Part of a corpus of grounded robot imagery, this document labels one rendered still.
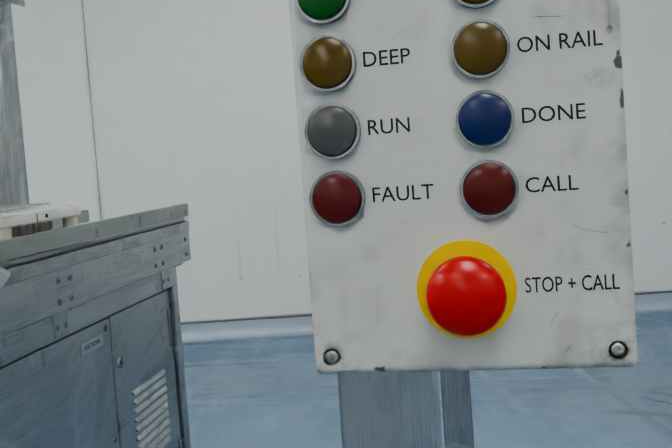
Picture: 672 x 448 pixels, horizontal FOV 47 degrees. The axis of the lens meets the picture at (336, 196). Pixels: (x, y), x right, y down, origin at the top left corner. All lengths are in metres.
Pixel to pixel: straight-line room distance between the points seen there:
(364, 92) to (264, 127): 3.84
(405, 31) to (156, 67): 4.00
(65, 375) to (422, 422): 1.13
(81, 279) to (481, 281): 1.18
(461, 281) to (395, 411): 0.14
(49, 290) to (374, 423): 0.98
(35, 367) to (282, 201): 2.91
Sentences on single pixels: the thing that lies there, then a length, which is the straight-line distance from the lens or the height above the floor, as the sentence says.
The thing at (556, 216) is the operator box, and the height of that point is 0.92.
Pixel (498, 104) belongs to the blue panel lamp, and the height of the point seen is 0.98.
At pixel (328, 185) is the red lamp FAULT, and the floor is 0.94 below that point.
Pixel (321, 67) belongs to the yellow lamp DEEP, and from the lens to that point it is 0.41.
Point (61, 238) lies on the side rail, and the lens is 1.45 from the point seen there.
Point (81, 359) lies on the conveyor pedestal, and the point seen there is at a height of 0.60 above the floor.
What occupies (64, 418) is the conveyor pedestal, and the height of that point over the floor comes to 0.51.
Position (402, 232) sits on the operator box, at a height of 0.92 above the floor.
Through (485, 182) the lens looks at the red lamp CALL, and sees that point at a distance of 0.41.
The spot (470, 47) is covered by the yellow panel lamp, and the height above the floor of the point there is 1.01.
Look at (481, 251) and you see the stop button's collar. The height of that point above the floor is 0.90.
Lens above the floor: 0.96
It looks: 3 degrees down
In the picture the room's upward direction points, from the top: 4 degrees counter-clockwise
